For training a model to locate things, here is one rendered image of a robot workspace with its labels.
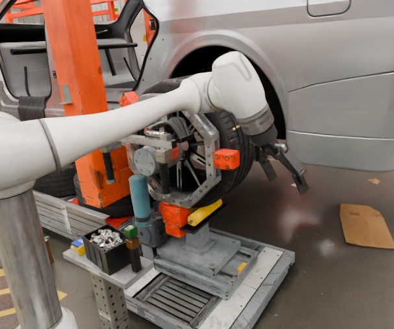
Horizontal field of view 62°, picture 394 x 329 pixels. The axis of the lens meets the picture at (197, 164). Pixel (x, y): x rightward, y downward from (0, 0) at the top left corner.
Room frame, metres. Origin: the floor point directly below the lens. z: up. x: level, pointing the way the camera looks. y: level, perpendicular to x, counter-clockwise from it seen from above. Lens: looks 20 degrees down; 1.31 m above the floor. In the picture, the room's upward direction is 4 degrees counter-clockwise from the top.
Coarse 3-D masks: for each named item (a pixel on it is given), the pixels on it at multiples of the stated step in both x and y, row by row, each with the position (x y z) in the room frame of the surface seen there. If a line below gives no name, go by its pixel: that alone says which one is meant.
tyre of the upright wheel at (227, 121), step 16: (176, 80) 1.54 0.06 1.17; (224, 112) 1.41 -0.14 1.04; (224, 128) 1.38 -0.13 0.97; (240, 128) 1.44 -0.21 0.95; (224, 144) 1.38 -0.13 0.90; (240, 144) 1.40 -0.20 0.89; (240, 160) 1.40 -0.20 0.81; (224, 176) 1.38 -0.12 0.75; (240, 176) 1.45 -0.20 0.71; (208, 192) 1.44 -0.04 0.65; (224, 192) 1.40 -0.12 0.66
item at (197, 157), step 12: (192, 132) 1.51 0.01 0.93; (192, 144) 1.51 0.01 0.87; (192, 156) 1.51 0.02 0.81; (168, 168) 1.73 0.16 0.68; (180, 168) 1.57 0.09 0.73; (192, 168) 1.52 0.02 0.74; (180, 180) 1.57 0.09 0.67; (192, 180) 1.68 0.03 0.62; (204, 180) 1.66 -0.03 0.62; (180, 192) 1.55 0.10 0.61; (192, 192) 1.50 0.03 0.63
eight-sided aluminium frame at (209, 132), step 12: (144, 96) 1.53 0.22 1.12; (156, 96) 1.49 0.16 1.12; (192, 120) 1.37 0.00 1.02; (204, 120) 1.39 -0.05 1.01; (204, 132) 1.34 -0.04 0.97; (216, 132) 1.35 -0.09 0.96; (132, 144) 1.63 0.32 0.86; (204, 144) 1.34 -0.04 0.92; (216, 144) 1.36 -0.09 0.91; (132, 156) 1.62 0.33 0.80; (132, 168) 1.62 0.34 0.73; (216, 168) 1.36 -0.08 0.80; (156, 180) 1.61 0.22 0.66; (216, 180) 1.33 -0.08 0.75; (156, 192) 1.54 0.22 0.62; (204, 192) 1.35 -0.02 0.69; (180, 204) 1.44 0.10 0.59; (192, 204) 1.40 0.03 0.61
